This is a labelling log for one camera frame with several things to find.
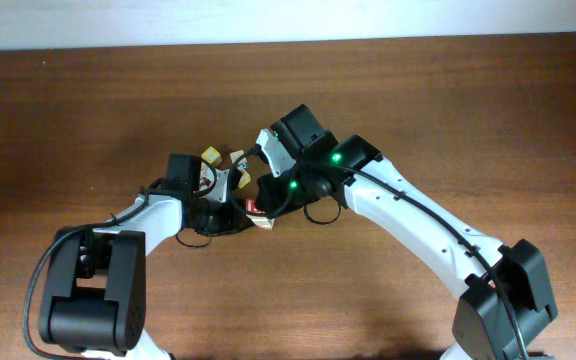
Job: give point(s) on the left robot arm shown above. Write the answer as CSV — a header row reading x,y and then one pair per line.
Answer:
x,y
94,299

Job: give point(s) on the plain wooden picture block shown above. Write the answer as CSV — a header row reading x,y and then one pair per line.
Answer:
x,y
262,222

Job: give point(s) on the yellow edged picture block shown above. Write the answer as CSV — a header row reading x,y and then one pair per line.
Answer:
x,y
244,179

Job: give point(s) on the red letter U block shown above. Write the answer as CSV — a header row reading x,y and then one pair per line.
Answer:
x,y
250,206

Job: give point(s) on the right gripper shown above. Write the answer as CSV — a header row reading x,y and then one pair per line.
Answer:
x,y
268,190

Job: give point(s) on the yellow wooden block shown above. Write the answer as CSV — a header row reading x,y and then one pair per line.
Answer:
x,y
212,156

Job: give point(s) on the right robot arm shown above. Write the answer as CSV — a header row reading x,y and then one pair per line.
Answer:
x,y
504,293

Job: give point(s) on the plain block orange picture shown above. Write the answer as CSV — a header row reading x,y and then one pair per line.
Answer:
x,y
206,179

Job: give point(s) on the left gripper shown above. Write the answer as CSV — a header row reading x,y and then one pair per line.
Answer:
x,y
231,224

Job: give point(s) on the plain block blue side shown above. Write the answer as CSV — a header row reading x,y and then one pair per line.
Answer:
x,y
239,158

